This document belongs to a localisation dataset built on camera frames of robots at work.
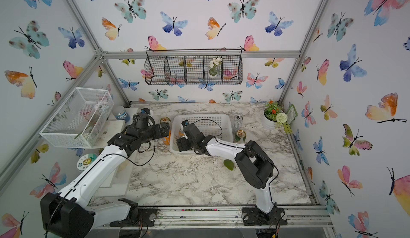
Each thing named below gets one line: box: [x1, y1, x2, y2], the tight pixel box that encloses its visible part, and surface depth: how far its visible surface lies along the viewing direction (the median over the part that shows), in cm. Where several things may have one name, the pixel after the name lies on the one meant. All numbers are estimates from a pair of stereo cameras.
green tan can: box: [233, 129, 247, 143], surface depth 93 cm
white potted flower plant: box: [262, 100, 293, 134], surface depth 97 cm
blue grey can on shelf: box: [112, 105, 131, 123], surface depth 87 cm
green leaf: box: [223, 159, 234, 171], surface depth 91 cm
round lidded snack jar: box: [76, 153, 98, 171], surface depth 68 cm
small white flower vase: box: [207, 57, 223, 78], surface depth 91 cm
